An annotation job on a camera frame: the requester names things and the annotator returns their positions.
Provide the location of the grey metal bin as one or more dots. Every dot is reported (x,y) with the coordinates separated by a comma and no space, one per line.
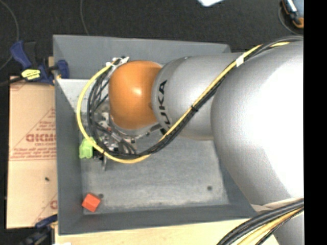
(158,177)

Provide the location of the orange-red cube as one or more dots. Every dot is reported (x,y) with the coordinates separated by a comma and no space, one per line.
(91,202)

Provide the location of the brown cardboard board red print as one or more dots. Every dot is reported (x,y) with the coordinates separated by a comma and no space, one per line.
(30,167)

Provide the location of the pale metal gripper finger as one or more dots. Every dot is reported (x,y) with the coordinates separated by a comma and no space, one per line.
(104,163)

